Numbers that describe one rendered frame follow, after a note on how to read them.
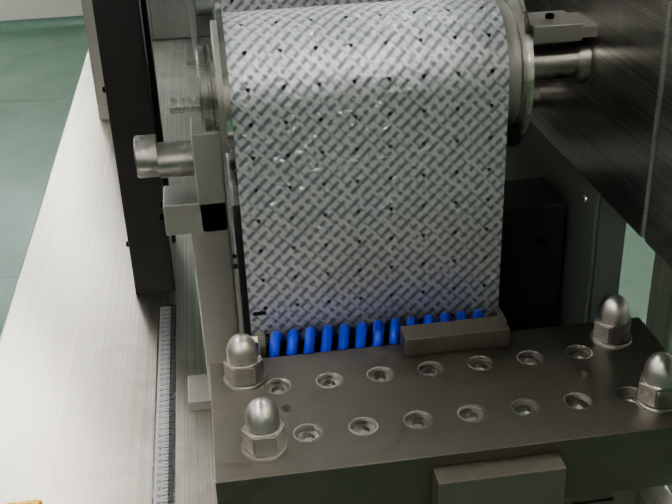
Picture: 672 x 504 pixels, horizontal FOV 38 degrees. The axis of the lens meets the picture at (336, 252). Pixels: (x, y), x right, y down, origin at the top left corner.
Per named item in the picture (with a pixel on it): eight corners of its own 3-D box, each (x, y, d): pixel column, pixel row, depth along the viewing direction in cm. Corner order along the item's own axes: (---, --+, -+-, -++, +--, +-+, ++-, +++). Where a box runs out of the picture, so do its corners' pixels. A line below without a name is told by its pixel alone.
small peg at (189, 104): (168, 107, 85) (170, 117, 86) (200, 105, 85) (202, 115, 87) (168, 95, 86) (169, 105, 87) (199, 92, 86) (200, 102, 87)
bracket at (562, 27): (515, 30, 89) (516, 8, 88) (576, 26, 90) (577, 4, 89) (533, 44, 84) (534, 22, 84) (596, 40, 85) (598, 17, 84)
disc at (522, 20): (477, 116, 98) (483, -34, 91) (482, 115, 98) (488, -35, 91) (523, 172, 84) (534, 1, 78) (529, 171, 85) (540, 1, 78)
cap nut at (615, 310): (583, 329, 88) (588, 287, 86) (622, 325, 89) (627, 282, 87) (599, 351, 85) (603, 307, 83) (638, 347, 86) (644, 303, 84)
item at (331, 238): (252, 342, 90) (235, 158, 82) (496, 316, 93) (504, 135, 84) (252, 345, 90) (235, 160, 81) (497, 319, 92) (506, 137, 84)
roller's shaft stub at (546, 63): (501, 80, 91) (503, 34, 89) (572, 75, 91) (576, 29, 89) (515, 95, 87) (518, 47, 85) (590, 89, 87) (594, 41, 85)
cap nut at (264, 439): (240, 435, 77) (235, 388, 74) (286, 429, 77) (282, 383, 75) (242, 465, 73) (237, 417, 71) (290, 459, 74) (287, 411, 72)
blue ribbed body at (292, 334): (266, 355, 90) (263, 324, 89) (489, 331, 93) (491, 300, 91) (269, 377, 87) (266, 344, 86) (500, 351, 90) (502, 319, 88)
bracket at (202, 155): (184, 385, 105) (149, 119, 91) (243, 379, 106) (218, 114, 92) (184, 413, 101) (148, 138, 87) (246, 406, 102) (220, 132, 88)
